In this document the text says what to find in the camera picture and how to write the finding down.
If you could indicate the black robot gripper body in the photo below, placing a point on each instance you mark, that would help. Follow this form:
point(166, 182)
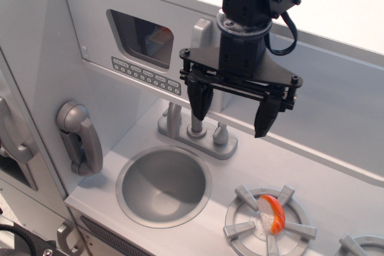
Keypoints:
point(242, 65)

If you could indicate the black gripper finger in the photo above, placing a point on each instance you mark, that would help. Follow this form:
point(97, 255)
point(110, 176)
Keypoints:
point(265, 117)
point(200, 96)

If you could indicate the grey toy microwave door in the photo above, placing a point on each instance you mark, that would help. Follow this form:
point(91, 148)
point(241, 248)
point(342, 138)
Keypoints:
point(139, 41)

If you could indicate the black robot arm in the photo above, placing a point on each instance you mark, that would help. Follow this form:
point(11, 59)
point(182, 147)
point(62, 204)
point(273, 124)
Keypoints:
point(252, 13)

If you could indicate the grey toy faucet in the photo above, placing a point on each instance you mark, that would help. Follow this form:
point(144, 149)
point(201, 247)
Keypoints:
point(215, 140)

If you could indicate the round metal sink bowl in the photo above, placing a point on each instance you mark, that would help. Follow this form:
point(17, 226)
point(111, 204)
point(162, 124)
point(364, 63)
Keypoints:
point(163, 187)

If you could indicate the salmon sushi toy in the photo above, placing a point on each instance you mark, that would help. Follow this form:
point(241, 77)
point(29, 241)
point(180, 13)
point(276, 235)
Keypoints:
point(272, 214)

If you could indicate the grey stove burner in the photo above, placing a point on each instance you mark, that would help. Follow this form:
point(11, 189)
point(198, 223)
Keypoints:
point(360, 245)
point(245, 233)

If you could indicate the black oven vent grille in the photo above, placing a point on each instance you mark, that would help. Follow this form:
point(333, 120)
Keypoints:
point(113, 240)

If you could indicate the grey fridge door handle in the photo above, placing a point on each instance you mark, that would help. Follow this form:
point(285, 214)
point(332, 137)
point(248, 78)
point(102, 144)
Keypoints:
point(17, 141)

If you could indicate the grey oven door handle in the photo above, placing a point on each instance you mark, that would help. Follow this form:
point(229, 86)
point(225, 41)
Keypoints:
point(69, 240)

